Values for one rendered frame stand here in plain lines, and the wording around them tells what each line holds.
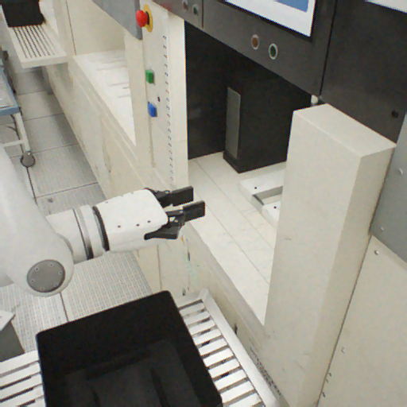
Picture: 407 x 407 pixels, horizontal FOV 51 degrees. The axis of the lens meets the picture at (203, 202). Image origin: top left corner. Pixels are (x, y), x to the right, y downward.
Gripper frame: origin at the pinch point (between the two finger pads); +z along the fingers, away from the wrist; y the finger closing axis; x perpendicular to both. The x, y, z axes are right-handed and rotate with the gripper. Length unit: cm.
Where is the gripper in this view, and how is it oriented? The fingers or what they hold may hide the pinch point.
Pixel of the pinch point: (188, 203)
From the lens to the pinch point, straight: 72.1
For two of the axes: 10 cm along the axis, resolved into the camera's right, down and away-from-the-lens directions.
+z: 9.0, -2.6, 3.5
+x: 0.0, -8.0, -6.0
